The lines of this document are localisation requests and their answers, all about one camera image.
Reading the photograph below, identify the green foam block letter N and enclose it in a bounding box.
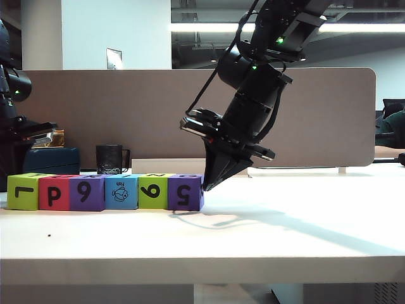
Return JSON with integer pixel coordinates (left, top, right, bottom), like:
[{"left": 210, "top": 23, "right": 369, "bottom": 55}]
[{"left": 137, "top": 173, "right": 170, "bottom": 210}]

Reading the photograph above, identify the silver wall sign plate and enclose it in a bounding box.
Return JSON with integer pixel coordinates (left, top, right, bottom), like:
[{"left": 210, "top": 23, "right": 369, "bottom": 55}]
[{"left": 106, "top": 48, "right": 123, "bottom": 70}]

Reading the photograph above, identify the black mug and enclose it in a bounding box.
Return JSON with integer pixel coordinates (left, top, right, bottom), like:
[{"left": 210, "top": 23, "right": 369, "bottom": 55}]
[{"left": 96, "top": 144, "right": 132, "bottom": 176}]

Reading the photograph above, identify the green foam block letter L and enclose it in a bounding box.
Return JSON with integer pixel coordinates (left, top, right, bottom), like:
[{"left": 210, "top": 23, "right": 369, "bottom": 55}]
[{"left": 6, "top": 173, "right": 41, "bottom": 211}]

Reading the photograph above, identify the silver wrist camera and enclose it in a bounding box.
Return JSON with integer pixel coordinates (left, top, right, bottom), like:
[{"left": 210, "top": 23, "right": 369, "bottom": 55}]
[
  {"left": 179, "top": 108, "right": 225, "bottom": 140},
  {"left": 11, "top": 121, "right": 59, "bottom": 149}
]

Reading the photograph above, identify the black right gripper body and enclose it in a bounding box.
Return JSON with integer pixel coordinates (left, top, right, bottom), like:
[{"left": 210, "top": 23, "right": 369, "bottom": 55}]
[{"left": 202, "top": 126, "right": 276, "bottom": 162}]

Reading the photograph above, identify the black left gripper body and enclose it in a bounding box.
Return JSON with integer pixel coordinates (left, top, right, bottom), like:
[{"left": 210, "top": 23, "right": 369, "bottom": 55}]
[{"left": 0, "top": 136, "right": 35, "bottom": 193}]

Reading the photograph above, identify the blue foam block fish picture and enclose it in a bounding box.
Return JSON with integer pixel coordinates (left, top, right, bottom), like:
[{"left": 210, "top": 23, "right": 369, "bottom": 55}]
[{"left": 104, "top": 174, "right": 140, "bottom": 210}]

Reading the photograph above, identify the dark vented panel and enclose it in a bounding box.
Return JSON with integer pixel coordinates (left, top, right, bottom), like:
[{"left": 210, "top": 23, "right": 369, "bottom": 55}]
[{"left": 373, "top": 282, "right": 401, "bottom": 304}]

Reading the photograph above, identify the red foam block zebra picture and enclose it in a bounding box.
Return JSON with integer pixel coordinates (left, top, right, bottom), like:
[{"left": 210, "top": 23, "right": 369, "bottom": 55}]
[{"left": 37, "top": 174, "right": 72, "bottom": 212}]

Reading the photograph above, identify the white ceiling light strip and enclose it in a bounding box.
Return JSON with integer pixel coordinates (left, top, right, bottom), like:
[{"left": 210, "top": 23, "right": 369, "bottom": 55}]
[{"left": 170, "top": 22, "right": 405, "bottom": 34}]

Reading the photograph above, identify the person in dark green shirt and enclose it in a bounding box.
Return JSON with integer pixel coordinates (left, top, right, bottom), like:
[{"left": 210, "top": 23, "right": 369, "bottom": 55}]
[{"left": 374, "top": 107, "right": 405, "bottom": 167}]

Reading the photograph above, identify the brown fabric desk divider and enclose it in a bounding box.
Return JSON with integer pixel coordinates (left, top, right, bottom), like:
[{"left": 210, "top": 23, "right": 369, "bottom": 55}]
[{"left": 18, "top": 66, "right": 377, "bottom": 169}]

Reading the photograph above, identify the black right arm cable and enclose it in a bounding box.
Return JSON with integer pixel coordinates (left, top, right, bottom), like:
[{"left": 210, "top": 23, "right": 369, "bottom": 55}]
[{"left": 185, "top": 0, "right": 263, "bottom": 117}]

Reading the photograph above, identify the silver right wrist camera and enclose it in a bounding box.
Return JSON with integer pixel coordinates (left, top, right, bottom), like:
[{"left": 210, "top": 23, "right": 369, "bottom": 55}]
[{"left": 179, "top": 108, "right": 225, "bottom": 140}]

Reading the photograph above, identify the purple foam block letter D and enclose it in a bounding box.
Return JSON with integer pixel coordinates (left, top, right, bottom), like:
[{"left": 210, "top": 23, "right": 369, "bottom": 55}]
[{"left": 68, "top": 174, "right": 106, "bottom": 212}]

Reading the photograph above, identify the gold patterned box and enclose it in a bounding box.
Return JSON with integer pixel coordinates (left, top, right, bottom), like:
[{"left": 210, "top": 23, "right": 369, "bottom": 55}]
[{"left": 31, "top": 128, "right": 66, "bottom": 149}]

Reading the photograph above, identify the purple foam block letter G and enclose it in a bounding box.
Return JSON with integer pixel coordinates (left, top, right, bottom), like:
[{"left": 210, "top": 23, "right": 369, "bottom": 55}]
[{"left": 167, "top": 173, "right": 206, "bottom": 212}]

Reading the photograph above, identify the beige cable tray rail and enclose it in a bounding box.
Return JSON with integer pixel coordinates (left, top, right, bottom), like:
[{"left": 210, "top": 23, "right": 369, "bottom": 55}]
[{"left": 131, "top": 158, "right": 249, "bottom": 177}]

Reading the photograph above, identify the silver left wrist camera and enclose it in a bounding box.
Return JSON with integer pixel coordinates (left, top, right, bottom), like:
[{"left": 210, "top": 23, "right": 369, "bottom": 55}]
[{"left": 11, "top": 121, "right": 59, "bottom": 149}]

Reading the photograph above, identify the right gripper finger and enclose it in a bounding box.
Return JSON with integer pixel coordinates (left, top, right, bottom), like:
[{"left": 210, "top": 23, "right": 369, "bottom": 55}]
[
  {"left": 201, "top": 141, "right": 229, "bottom": 193},
  {"left": 208, "top": 151, "right": 255, "bottom": 192}
]

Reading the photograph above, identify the black office chair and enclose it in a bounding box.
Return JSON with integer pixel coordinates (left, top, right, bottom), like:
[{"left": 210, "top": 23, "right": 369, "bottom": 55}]
[{"left": 382, "top": 98, "right": 405, "bottom": 120}]

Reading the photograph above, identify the dark navy storage box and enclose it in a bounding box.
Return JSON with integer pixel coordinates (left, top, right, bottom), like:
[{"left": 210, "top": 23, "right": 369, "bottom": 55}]
[{"left": 22, "top": 147, "right": 81, "bottom": 175}]

